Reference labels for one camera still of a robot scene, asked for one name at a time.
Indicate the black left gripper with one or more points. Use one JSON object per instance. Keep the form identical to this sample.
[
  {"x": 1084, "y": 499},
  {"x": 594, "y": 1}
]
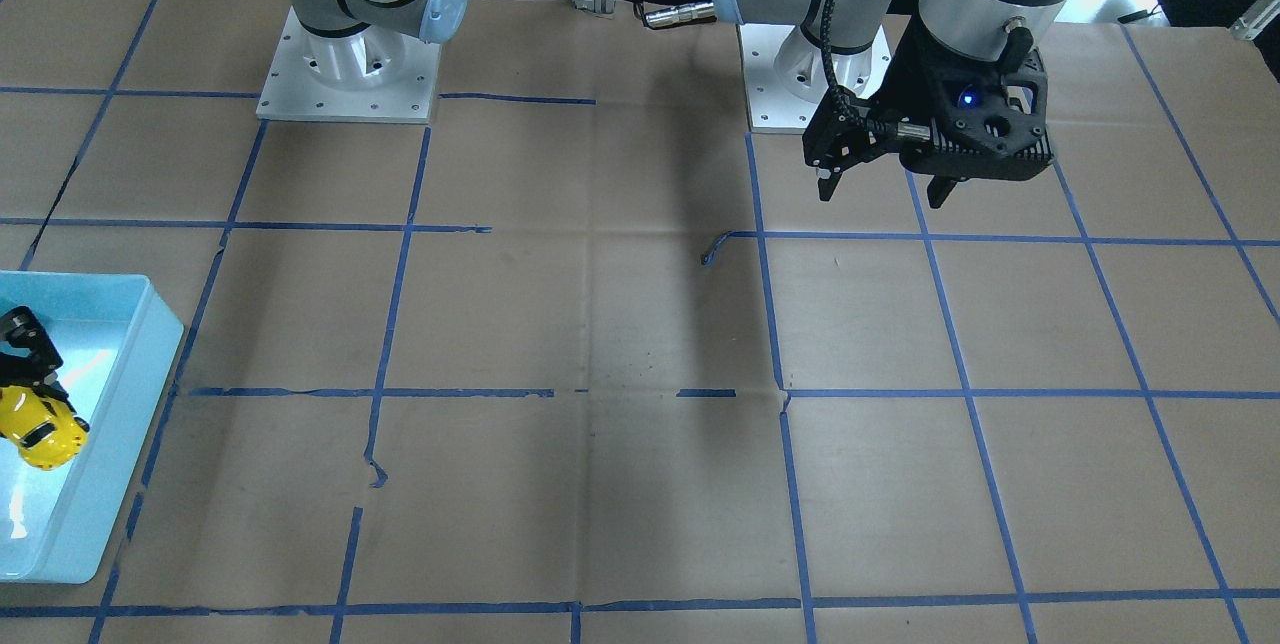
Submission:
[{"x": 908, "y": 84}]

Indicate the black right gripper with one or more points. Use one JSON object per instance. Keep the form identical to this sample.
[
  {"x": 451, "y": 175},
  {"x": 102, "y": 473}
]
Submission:
[{"x": 22, "y": 349}]

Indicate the yellow beetle toy car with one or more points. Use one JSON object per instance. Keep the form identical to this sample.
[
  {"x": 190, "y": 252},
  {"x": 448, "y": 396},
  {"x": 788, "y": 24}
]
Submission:
[{"x": 47, "y": 433}]

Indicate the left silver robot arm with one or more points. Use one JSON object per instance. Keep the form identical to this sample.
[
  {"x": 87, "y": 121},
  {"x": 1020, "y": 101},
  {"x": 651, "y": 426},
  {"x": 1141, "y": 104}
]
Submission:
[{"x": 968, "y": 27}]

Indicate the light blue plastic bin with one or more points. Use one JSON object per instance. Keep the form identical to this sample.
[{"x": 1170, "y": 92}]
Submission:
[{"x": 85, "y": 360}]

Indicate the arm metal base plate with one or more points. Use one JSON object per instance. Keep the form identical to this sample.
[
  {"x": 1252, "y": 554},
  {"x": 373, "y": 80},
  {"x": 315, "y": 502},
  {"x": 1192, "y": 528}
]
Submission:
[
  {"x": 784, "y": 77},
  {"x": 375, "y": 76}
]

